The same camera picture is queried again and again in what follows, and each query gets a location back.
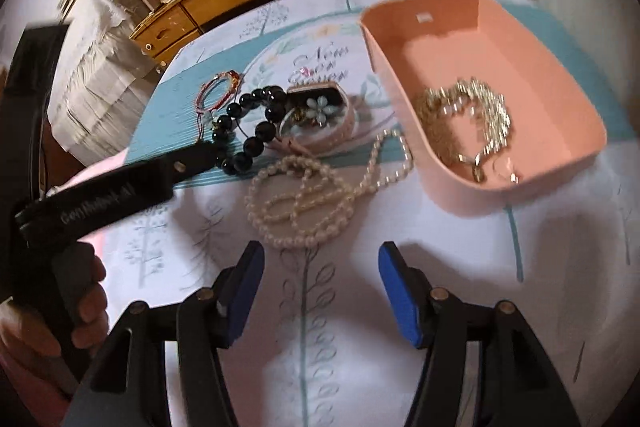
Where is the person's left hand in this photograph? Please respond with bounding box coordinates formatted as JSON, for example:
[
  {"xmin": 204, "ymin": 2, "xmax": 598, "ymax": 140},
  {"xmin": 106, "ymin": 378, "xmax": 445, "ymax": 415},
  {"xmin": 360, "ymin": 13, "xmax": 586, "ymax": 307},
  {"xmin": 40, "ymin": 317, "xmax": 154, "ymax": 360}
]
[{"xmin": 1, "ymin": 241, "xmax": 108, "ymax": 393}]

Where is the white pearl necklace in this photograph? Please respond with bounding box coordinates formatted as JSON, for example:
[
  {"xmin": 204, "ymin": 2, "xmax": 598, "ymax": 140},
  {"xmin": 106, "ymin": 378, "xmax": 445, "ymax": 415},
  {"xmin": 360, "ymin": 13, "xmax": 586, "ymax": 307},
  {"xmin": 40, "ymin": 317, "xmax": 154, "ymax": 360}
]
[{"xmin": 243, "ymin": 126, "xmax": 416, "ymax": 251}]

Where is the pink plastic tray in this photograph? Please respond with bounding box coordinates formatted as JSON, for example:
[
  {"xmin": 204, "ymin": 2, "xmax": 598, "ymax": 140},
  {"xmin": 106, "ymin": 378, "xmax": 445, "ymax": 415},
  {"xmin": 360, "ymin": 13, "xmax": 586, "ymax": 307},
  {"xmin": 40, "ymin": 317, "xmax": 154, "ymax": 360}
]
[{"xmin": 360, "ymin": 0, "xmax": 608, "ymax": 217}]

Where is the red string bracelet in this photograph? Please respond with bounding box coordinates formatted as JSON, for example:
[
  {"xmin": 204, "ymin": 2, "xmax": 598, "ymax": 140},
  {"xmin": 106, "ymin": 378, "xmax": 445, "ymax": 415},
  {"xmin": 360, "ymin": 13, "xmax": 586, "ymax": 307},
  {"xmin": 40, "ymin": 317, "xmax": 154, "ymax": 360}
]
[{"xmin": 193, "ymin": 69, "xmax": 245, "ymax": 143}]

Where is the white lace covered furniture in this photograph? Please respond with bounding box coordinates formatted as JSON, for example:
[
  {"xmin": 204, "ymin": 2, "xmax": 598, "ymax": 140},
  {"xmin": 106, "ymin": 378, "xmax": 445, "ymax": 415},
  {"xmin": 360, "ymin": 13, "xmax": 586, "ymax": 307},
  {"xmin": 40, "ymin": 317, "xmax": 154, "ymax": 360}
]
[{"xmin": 47, "ymin": 0, "xmax": 160, "ymax": 166}]

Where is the gold chain jewelry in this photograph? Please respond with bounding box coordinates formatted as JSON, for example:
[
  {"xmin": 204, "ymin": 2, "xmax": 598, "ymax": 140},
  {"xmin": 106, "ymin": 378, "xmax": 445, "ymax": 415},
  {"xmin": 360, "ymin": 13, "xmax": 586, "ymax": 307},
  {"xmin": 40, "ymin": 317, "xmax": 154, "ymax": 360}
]
[{"xmin": 411, "ymin": 77, "xmax": 522, "ymax": 184}]

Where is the black bead bracelet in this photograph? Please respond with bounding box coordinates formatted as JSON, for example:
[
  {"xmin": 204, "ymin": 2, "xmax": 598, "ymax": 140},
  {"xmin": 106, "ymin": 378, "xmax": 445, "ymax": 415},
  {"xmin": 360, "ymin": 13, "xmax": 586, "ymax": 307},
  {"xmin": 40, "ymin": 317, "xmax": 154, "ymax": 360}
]
[{"xmin": 210, "ymin": 84, "xmax": 290, "ymax": 177}]

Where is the patterned white teal tablecloth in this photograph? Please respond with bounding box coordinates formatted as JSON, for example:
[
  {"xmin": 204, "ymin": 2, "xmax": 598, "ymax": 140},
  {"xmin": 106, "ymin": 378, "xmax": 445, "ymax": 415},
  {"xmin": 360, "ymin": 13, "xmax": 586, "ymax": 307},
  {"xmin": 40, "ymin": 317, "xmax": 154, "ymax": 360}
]
[{"xmin": 93, "ymin": 0, "xmax": 639, "ymax": 426}]

